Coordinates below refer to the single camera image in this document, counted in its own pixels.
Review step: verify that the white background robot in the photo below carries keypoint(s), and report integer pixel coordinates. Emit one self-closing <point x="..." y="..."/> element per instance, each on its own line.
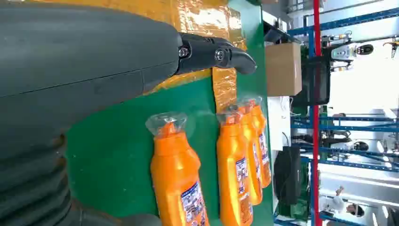
<point x="349" y="51"/>

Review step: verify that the blue shelving rack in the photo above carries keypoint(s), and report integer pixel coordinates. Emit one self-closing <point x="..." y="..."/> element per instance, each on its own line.
<point x="343" y="128"/>

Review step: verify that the black screen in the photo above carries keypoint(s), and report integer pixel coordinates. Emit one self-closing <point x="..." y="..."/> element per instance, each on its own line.
<point x="315" y="81"/>

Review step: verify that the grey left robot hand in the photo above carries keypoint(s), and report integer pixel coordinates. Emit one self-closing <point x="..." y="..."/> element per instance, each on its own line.
<point x="78" y="62"/>

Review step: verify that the orange detergent bottle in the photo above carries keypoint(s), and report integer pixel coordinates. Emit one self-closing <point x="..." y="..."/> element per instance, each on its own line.
<point x="253" y="146"/>
<point x="174" y="174"/>
<point x="265" y="156"/>
<point x="232" y="162"/>

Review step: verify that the black carry case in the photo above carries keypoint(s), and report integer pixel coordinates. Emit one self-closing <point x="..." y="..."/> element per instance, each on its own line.
<point x="287" y="174"/>

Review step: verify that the brown cardboard box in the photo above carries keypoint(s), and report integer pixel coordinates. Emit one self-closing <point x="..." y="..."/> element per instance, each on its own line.
<point x="283" y="68"/>

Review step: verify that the red pole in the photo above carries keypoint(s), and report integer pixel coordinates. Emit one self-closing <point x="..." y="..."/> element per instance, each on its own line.
<point x="316" y="131"/>

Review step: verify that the yellow plastic sheet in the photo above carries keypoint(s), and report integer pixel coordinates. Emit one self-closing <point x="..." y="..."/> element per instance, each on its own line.
<point x="202" y="15"/>

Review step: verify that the background person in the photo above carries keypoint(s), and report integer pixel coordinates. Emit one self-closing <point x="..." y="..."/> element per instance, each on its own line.
<point x="338" y="204"/>

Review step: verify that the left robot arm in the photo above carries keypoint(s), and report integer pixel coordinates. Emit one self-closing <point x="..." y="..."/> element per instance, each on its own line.
<point x="31" y="187"/>

